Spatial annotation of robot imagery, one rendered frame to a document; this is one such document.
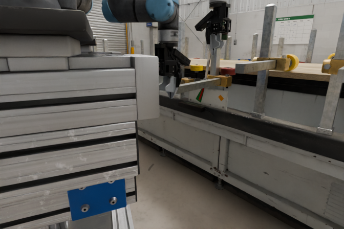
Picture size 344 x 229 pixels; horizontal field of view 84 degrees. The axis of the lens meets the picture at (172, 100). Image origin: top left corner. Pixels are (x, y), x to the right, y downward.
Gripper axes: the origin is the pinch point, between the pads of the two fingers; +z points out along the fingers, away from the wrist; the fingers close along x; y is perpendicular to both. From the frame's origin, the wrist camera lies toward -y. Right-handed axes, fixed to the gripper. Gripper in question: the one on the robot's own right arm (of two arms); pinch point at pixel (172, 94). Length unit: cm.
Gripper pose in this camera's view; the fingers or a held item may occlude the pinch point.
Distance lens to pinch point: 76.8
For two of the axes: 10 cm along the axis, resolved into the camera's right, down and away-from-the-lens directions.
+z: 0.0, 9.7, 2.6
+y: -7.2, 1.8, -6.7
